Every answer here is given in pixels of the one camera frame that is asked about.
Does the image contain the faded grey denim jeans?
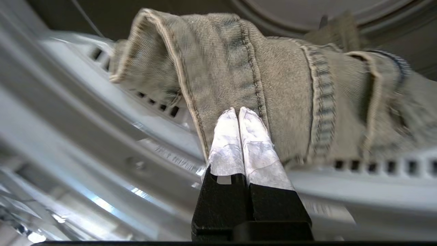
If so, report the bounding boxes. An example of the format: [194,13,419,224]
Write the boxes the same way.
[109,8,437,168]

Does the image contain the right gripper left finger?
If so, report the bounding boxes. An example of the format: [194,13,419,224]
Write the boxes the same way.
[191,108,254,242]

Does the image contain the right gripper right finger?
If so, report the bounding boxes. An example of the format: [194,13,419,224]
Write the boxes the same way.
[232,107,314,241]

